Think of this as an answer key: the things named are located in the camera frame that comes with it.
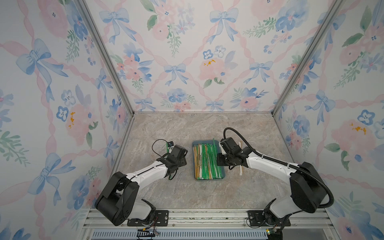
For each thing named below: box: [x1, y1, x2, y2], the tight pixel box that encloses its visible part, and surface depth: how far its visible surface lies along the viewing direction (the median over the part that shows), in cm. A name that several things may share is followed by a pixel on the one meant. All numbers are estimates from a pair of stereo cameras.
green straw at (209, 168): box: [201, 138, 223, 180], surface depth 92 cm
